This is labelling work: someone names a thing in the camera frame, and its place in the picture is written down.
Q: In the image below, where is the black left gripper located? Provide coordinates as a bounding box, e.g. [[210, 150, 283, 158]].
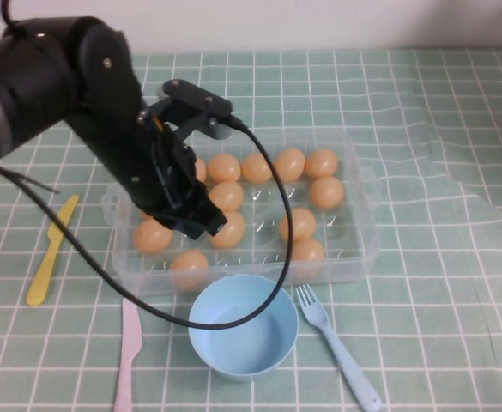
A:
[[146, 113, 229, 240]]

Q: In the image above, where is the clear plastic egg box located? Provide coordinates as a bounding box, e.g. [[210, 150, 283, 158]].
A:
[[100, 130, 383, 297]]

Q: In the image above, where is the light blue plastic bowl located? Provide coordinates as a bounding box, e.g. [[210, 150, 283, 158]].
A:
[[188, 274, 299, 383]]

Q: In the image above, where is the pink plastic knife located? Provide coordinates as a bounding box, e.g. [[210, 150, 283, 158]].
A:
[[112, 298, 143, 412]]

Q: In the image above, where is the yellow plastic knife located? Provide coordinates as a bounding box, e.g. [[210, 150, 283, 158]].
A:
[[26, 195, 81, 306]]

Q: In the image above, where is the light blue plastic fork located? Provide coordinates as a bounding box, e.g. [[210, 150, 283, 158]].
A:
[[295, 282, 383, 412]]

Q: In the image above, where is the green checkered tablecloth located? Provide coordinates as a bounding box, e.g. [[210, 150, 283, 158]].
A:
[[0, 49, 502, 412]]

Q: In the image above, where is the thick black camera cable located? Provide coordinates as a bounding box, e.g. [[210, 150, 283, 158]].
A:
[[0, 114, 297, 331]]

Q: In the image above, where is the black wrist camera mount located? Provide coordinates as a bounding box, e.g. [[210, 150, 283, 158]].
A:
[[155, 79, 234, 141]]

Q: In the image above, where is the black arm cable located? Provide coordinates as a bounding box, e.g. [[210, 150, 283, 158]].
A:
[[0, 0, 21, 32]]

